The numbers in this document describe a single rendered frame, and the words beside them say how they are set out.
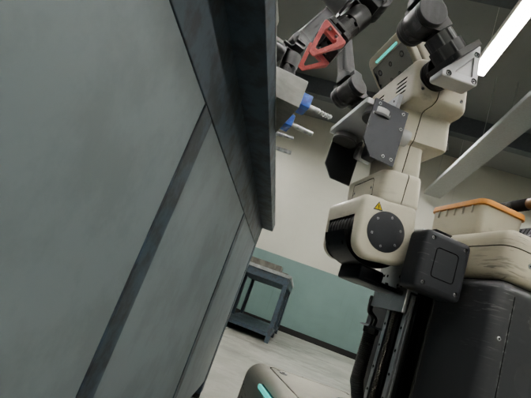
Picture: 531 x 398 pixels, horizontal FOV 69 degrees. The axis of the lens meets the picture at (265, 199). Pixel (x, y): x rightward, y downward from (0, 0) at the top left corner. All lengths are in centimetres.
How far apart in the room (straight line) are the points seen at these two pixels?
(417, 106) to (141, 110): 92
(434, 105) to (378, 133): 20
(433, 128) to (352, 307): 649
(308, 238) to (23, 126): 740
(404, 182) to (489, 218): 27
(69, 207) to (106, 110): 8
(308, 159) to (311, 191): 68
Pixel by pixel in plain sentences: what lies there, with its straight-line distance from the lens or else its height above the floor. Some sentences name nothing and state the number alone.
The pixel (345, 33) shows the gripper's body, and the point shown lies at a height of 106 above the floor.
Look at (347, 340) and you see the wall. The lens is 754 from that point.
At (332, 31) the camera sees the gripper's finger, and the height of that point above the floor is 105.
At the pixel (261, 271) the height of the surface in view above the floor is 74.
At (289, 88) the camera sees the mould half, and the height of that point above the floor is 83.
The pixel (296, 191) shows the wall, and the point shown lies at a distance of 782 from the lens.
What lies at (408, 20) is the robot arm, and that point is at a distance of 111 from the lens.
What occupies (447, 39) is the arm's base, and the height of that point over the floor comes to 120.
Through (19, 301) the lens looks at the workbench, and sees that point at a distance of 32.
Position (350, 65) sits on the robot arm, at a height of 135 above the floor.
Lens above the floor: 47
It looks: 13 degrees up
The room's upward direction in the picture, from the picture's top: 20 degrees clockwise
